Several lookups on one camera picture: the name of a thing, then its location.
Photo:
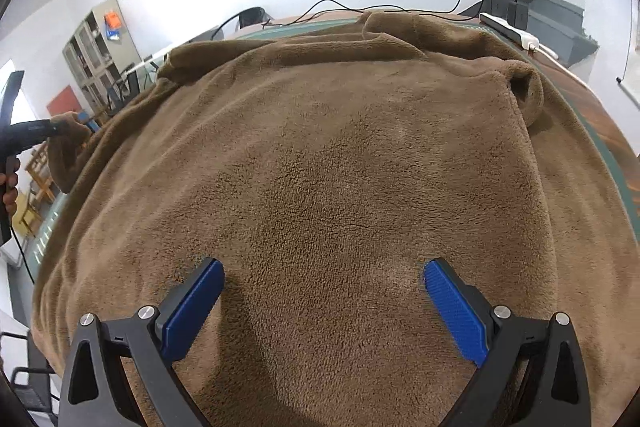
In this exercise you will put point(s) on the brown fleece garment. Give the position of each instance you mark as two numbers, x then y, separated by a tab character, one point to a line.
325	157

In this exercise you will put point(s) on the grey staircase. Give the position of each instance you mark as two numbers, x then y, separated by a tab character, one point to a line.
560	27

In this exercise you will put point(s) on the beige glass-door cabinet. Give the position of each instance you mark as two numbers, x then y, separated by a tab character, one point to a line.
95	57

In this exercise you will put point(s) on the orange and blue packet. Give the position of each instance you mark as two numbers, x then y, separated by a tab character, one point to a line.
112	24

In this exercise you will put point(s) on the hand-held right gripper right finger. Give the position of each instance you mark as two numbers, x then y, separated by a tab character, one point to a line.
452	312

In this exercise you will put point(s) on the black metal chair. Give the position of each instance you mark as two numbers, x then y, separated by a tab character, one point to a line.
32	372
122	94
252	14

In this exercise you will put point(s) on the white power strip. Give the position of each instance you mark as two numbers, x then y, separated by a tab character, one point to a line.
510	31

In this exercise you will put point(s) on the red board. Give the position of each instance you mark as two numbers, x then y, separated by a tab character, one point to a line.
65	102

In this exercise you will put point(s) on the white folding table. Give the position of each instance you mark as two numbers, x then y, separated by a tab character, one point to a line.
150	59

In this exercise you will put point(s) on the hanging scroll painting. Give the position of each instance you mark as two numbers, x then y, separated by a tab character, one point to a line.
630	89

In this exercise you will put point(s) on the person's left hand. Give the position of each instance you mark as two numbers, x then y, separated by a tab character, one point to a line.
9	197

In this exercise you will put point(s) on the green table mat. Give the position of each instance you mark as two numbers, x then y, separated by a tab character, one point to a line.
52	217

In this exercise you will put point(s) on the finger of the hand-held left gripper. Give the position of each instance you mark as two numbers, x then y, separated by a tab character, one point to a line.
40	129

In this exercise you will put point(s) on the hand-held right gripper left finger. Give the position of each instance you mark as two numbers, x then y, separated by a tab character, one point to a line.
192	312

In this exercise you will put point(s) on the black charger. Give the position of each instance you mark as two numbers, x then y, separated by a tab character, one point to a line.
489	2
517	14

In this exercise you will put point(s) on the wooden chair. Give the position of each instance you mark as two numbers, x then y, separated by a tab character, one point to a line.
40	172

